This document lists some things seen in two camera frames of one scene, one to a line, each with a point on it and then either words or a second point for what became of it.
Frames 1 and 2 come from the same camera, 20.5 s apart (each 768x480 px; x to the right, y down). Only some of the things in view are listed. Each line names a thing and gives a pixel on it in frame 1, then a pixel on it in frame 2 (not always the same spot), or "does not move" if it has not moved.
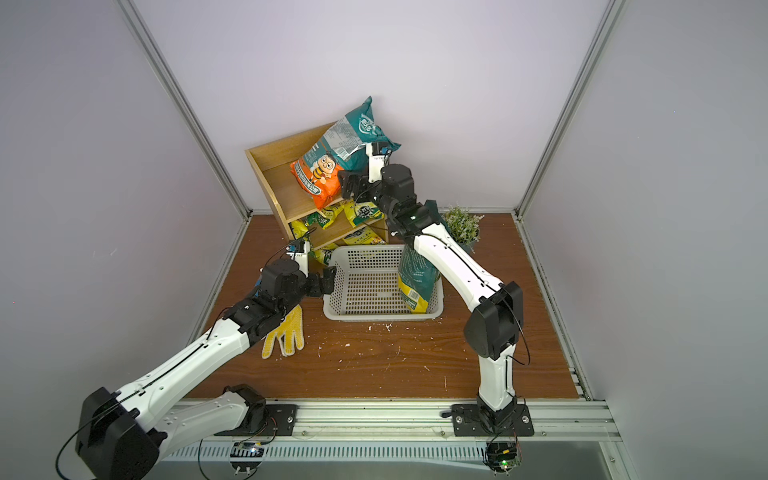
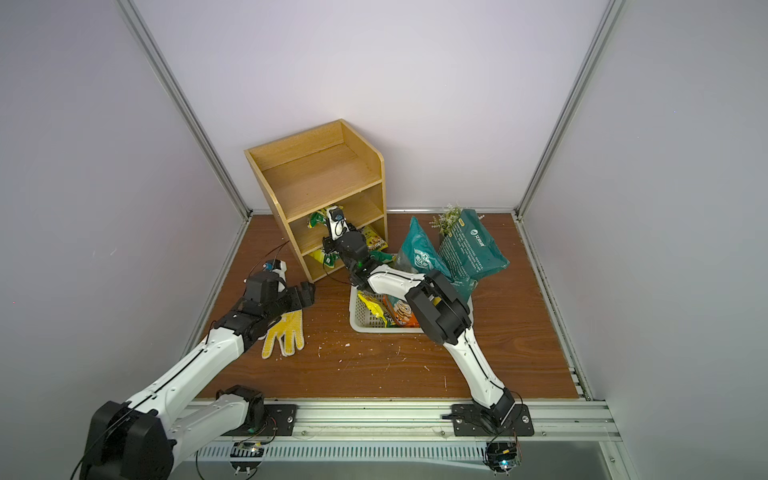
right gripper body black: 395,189 → 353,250
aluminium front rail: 410,423 does not move
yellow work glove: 290,332 does not move
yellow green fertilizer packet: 362,213 → 317,218
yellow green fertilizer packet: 331,214 → 373,305
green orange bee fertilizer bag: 342,147 → 401,312
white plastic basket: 367,287 → 362,322
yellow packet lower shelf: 364,236 does not move
